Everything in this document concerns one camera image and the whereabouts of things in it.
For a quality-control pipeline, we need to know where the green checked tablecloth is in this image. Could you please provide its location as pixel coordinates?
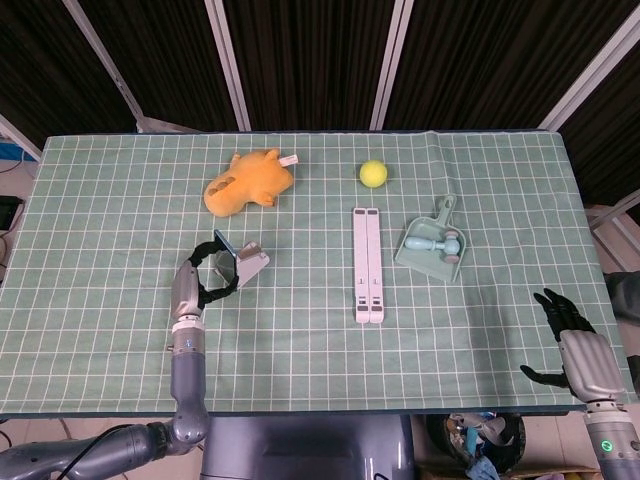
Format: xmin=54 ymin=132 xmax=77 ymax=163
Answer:
xmin=0 ymin=129 xmax=627 ymax=418

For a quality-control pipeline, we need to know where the black curtain backdrop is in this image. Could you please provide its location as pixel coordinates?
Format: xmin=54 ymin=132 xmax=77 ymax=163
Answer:
xmin=0 ymin=0 xmax=640 ymax=206

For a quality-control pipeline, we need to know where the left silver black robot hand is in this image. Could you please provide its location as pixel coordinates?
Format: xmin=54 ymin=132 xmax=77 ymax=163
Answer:
xmin=169 ymin=239 xmax=239 ymax=322

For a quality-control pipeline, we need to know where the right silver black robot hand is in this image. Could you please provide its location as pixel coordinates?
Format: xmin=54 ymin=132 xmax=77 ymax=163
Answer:
xmin=519 ymin=287 xmax=627 ymax=405

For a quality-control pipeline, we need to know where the green plastic dustpan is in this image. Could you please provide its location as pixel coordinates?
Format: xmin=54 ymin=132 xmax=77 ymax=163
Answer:
xmin=393 ymin=194 xmax=470 ymax=284

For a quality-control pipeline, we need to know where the white folded laptop stand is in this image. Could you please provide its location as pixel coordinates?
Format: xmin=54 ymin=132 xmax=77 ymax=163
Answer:
xmin=351 ymin=206 xmax=387 ymax=325

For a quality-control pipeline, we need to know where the grey-blue robot torso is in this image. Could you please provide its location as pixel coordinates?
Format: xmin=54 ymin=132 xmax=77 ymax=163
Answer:
xmin=199 ymin=415 xmax=417 ymax=480

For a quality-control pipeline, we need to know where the black bin with clutter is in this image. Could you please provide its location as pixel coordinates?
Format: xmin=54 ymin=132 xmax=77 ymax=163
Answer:
xmin=424 ymin=411 xmax=527 ymax=477

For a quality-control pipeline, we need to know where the orange plush toy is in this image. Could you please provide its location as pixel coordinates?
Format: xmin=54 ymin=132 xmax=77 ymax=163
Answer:
xmin=202 ymin=148 xmax=302 ymax=219

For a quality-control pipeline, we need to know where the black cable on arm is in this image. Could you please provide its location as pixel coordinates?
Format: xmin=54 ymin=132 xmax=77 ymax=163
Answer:
xmin=59 ymin=423 xmax=151 ymax=480

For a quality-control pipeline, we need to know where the light blue toy hammer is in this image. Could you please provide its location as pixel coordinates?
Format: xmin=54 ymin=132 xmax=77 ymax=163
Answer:
xmin=403 ymin=230 xmax=463 ymax=266

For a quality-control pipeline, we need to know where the white aluminium frame post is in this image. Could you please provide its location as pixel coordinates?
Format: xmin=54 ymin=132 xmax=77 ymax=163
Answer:
xmin=203 ymin=0 xmax=252 ymax=133
xmin=63 ymin=0 xmax=147 ymax=134
xmin=538 ymin=0 xmax=640 ymax=133
xmin=0 ymin=112 xmax=43 ymax=163
xmin=368 ymin=0 xmax=417 ymax=133

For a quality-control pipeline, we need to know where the white metal side frame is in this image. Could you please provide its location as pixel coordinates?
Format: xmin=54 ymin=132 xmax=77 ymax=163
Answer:
xmin=583 ymin=191 xmax=640 ymax=274

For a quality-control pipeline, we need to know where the black phone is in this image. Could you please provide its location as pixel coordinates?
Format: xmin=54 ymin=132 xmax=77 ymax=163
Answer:
xmin=213 ymin=228 xmax=241 ymax=292

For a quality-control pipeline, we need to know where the yellow-green tennis ball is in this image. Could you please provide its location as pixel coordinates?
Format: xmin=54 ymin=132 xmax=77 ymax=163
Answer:
xmin=358 ymin=159 xmax=390 ymax=190

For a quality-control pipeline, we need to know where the white folding phone stand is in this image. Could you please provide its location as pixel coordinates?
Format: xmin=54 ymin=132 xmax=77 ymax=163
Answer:
xmin=215 ymin=240 xmax=273 ymax=292

